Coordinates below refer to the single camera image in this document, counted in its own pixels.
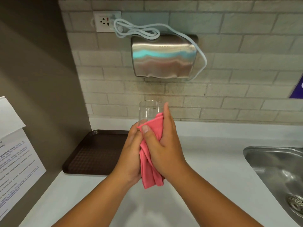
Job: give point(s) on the person's left hand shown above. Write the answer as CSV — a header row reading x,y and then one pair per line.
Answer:
x,y
129,158

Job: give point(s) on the person's right forearm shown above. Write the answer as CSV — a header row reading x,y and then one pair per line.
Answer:
x,y
208,200

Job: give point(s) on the stainless steel sink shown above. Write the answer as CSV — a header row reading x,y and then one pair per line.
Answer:
x,y
277,167

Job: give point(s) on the metal sink drain strainer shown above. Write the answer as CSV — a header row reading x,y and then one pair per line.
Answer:
x,y
296,203

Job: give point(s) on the printed white paper notice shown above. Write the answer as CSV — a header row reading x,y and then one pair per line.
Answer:
x,y
16,167

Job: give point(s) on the white wall socket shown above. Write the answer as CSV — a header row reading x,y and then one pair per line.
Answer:
x,y
104,21

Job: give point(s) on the pink cleaning cloth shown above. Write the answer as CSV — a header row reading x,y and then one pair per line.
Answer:
x,y
155,130

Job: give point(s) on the dark brown plastic tray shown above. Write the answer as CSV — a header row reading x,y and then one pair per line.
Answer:
x,y
97,153

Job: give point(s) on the person's right hand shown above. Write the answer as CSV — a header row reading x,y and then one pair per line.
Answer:
x,y
165,148

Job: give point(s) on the person's left forearm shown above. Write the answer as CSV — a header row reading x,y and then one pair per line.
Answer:
x,y
94,203

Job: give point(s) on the stainless steel hand dryer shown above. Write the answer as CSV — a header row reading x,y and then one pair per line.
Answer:
x,y
163,57

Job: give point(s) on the blue wall sign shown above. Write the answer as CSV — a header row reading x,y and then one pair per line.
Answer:
x,y
297,89

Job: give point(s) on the blank white paper sheet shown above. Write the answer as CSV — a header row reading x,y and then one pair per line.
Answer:
x,y
9,115

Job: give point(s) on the clear drinking glass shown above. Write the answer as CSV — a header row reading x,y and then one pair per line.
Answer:
x,y
150,111

